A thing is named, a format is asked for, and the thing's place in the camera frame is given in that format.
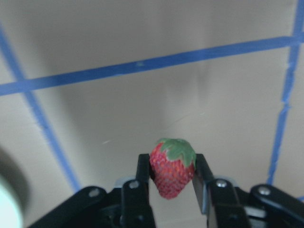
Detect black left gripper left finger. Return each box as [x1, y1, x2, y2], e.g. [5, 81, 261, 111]
[30, 154, 156, 228]

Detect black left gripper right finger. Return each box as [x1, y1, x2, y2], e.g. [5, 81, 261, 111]
[192, 154, 304, 228]

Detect light green plate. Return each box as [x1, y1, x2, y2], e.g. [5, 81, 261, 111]
[0, 176, 23, 228]

